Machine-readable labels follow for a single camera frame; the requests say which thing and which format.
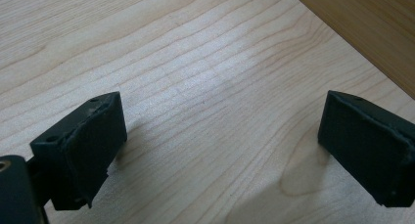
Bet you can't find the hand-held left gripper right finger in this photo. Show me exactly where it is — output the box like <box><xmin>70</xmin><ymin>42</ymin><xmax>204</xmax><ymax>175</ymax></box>
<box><xmin>317</xmin><ymin>90</ymin><xmax>415</xmax><ymax>208</ymax></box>

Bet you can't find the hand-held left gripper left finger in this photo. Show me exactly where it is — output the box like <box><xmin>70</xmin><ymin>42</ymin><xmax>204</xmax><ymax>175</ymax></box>
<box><xmin>29</xmin><ymin>91</ymin><xmax>128</xmax><ymax>211</ymax></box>

